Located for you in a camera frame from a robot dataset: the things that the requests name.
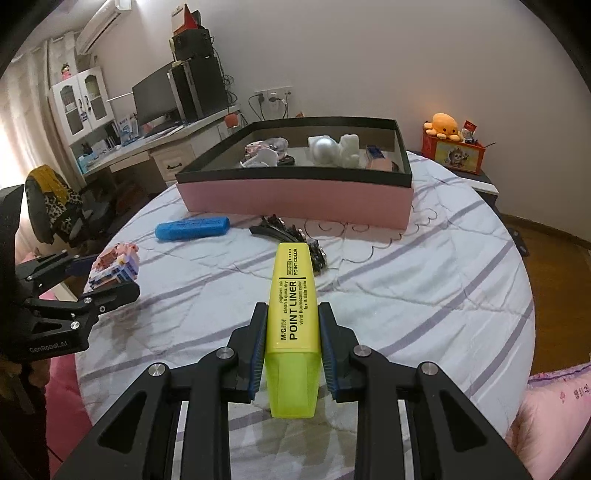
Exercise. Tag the white air conditioner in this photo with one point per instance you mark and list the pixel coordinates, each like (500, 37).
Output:
(99, 21)

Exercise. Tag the pink and purple block figure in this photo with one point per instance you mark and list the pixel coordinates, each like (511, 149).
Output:
(115, 265)

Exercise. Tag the black hair claw clip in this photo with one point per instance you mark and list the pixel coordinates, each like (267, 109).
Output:
(272, 226)

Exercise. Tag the dark nightstand with white top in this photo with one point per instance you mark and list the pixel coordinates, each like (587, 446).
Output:
(485, 184)

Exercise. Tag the pink box with black rim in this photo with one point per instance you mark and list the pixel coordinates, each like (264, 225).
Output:
(295, 198)

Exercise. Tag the clear glass bottle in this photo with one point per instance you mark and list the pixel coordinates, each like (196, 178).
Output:
(278, 144)

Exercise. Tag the orange-capped water bottle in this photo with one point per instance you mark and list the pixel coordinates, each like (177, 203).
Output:
(231, 121)

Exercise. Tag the beige curtain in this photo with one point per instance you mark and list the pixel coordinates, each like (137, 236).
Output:
(27, 106)

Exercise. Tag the chair with leopard cloth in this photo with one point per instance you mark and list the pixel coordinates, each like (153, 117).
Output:
(60, 207)

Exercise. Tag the black computer monitor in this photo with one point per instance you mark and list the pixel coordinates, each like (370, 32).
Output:
(154, 99)

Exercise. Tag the pink soft object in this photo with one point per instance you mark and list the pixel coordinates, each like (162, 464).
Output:
(382, 163)

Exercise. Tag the small dark blue box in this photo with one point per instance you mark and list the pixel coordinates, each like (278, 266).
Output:
(376, 151)

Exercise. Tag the orange octopus plush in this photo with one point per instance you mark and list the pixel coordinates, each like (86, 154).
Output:
(443, 125)

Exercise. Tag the yellow highlighter pen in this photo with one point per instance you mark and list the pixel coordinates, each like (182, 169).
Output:
(291, 332)

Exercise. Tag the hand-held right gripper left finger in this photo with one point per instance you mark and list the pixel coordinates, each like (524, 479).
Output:
(256, 355)

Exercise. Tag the person's left hand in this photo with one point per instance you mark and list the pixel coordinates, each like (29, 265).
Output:
(18, 381)

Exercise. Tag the blue highlighter pen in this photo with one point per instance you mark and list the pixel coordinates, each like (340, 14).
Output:
(191, 227)

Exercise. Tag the white wall power outlet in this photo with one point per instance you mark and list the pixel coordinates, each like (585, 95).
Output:
(272, 96)

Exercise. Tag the black speaker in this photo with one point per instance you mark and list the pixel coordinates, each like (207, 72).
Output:
(191, 42)

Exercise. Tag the small pink doll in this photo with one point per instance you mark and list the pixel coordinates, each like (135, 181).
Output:
(66, 71)

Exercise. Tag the pink bed sheet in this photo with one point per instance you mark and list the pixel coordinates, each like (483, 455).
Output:
(64, 401)

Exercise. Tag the white desk with drawers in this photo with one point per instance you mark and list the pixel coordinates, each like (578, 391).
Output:
(138, 150)

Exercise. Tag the white glass-door cabinet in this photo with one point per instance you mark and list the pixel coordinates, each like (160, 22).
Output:
(81, 104)

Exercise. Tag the pink pillow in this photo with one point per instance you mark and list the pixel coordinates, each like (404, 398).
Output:
(549, 406)

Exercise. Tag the black round lid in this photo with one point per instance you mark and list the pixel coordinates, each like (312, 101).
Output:
(288, 160)

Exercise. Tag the black computer tower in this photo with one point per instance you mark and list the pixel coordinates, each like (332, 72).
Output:
(198, 87)

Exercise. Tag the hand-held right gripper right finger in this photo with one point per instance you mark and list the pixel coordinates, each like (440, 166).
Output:
(328, 355)

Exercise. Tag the silvery white ball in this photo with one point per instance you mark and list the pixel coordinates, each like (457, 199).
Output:
(323, 151)

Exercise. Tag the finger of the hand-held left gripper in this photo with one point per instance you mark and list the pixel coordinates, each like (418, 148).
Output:
(111, 295)
(83, 264)

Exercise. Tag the red printed storage box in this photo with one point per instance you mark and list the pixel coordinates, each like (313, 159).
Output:
(455, 157)

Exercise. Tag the black beaded hair clip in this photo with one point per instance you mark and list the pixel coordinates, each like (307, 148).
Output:
(317, 258)

